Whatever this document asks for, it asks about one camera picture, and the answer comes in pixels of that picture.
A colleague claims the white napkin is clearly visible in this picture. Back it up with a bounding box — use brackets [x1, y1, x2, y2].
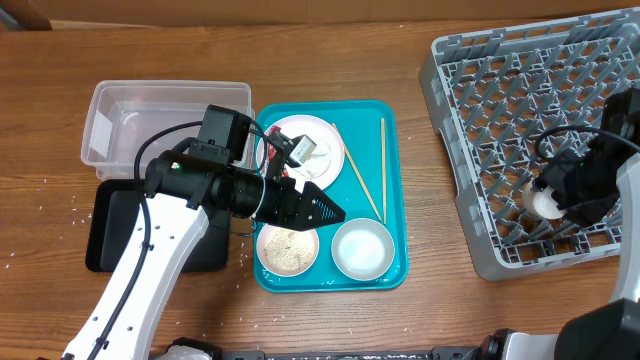
[288, 143, 331, 180]

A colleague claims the pink bowl with rice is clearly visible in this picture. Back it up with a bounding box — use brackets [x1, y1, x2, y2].
[255, 225, 319, 277]

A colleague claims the white paper cup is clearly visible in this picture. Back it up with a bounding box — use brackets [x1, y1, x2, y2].
[522, 181, 566, 220]

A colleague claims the red snack wrapper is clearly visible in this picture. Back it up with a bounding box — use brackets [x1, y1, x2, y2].
[267, 125, 281, 162]

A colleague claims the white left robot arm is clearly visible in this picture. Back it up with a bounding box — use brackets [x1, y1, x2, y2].
[63, 105, 346, 359]

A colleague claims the grey dishwasher rack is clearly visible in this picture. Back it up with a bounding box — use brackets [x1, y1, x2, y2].
[419, 8, 639, 281]

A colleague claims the large white plate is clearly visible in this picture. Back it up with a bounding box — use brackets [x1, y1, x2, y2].
[265, 114, 345, 192]

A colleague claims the grey white bowl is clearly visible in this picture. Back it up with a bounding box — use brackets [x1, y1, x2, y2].
[331, 218, 396, 282]

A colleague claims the teal plastic tray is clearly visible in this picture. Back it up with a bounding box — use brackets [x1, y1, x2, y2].
[254, 100, 409, 293]

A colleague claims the left wooden chopstick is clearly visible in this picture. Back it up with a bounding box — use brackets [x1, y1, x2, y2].
[331, 123, 383, 221]

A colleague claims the black rectangular tray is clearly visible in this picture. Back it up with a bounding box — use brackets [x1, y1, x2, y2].
[85, 179, 231, 272]

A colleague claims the clear plastic bin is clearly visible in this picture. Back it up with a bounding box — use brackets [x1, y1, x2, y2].
[80, 80, 255, 181]

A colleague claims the black rail at bottom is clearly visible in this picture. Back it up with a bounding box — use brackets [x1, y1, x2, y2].
[149, 337, 479, 360]

